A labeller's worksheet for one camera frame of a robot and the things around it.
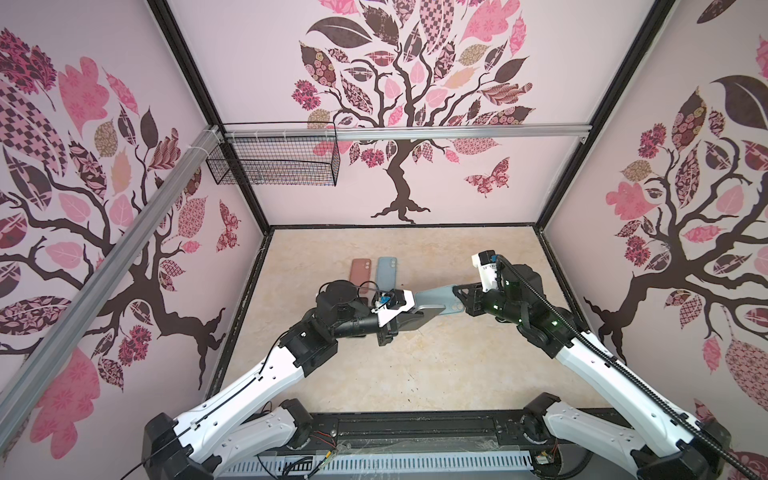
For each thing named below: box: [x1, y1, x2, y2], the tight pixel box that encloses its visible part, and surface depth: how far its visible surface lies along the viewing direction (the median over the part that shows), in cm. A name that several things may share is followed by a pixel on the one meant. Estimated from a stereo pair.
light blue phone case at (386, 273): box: [376, 257, 397, 292], surface depth 109 cm
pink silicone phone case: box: [350, 258, 372, 294], surface depth 109 cm
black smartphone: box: [396, 306, 446, 331], surface depth 62 cm
